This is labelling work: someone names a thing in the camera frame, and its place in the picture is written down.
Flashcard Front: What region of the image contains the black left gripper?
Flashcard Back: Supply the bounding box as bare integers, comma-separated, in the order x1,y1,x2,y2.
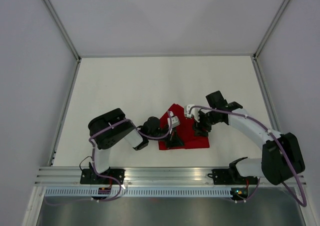
148,125,185,150

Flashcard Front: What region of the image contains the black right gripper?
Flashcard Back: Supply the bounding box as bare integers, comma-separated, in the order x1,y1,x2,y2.
191,109,219,138

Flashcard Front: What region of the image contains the red cloth napkin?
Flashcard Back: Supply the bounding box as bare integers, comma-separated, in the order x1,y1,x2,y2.
158,103,210,151

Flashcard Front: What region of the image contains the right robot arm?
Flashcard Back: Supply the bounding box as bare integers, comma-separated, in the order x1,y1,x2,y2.
184,91,306,185

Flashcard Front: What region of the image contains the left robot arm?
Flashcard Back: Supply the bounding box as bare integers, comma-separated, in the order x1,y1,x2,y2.
88,108,185,184

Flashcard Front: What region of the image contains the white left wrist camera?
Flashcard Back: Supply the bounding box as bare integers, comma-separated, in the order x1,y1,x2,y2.
167,116,181,128

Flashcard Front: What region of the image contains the aluminium front rail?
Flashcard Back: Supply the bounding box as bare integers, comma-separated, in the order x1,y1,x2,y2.
34,165,308,187

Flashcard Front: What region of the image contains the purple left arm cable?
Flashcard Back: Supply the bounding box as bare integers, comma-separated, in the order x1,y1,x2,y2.
88,110,175,177

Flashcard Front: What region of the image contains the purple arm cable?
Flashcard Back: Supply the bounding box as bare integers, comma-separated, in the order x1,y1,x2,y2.
189,105,308,208
88,110,175,177

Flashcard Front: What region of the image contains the white slotted cable duct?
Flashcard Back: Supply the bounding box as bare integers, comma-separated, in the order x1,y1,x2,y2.
45,187,232,198

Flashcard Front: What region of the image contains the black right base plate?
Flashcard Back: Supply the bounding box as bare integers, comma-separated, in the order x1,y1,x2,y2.
207,168,258,186

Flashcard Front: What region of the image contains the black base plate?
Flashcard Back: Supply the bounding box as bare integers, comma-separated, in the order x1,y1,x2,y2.
207,168,258,186
80,168,125,185

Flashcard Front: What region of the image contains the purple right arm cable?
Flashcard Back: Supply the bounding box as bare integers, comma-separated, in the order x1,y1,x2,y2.
189,105,308,208

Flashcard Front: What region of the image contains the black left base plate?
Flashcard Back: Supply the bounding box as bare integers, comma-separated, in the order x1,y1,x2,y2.
80,168,125,185

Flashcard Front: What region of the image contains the right aluminium frame post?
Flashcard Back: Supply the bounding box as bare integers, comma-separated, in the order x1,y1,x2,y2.
252,0,301,59

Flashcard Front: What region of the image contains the aluminium frame post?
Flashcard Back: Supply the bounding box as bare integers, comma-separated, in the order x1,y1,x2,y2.
252,0,301,59
34,0,81,62

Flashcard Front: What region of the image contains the left aluminium frame post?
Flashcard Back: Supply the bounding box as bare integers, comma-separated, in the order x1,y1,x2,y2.
34,0,81,62

